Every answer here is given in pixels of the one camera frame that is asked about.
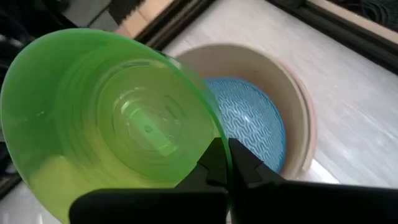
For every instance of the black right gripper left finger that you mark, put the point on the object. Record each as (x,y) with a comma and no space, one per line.
(155,207)

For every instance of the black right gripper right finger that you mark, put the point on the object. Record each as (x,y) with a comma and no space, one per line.
(311,203)

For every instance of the beige plastic bowl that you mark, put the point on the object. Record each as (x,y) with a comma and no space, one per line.
(248,62)

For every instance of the blue patterned plastic bowl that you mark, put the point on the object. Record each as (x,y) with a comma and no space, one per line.
(248,118)

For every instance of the green plastic bowl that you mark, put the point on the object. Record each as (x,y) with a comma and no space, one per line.
(93,109)

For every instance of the orange plastic bowl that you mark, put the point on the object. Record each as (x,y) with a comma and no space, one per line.
(313,133)

